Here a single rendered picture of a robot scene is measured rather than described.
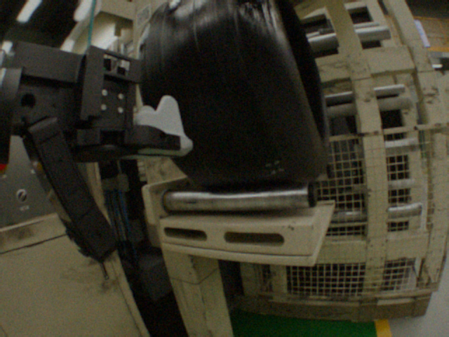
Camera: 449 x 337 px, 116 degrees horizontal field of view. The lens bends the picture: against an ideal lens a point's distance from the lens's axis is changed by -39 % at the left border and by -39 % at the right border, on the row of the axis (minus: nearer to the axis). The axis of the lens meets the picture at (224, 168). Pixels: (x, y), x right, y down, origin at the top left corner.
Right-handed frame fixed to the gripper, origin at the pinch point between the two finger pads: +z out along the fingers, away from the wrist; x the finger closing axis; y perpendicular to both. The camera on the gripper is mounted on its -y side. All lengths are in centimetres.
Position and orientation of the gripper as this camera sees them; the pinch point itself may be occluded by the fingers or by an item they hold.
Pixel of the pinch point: (182, 152)
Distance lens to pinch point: 26.5
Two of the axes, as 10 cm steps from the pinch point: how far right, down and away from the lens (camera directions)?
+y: -0.9, -9.9, 0.5
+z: 5.4, -0.1, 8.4
